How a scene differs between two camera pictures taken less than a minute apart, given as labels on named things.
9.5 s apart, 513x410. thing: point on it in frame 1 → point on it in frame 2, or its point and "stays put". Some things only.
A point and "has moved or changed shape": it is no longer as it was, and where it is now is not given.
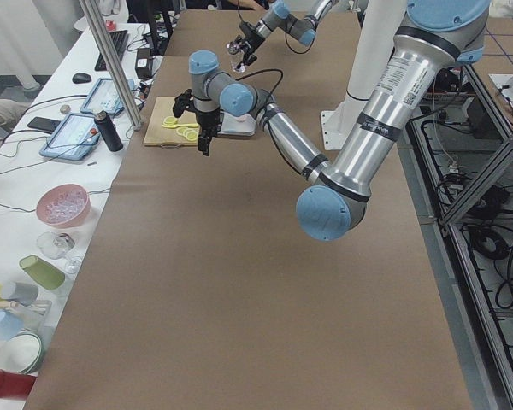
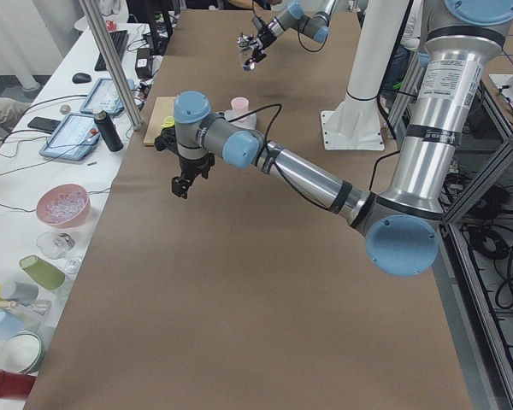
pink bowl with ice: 63,204 stays put
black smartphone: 44,124 stays put
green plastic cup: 42,272 stays put
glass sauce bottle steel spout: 236,57 has moved or changed shape
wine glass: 58,245 stays put
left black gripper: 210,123 → 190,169
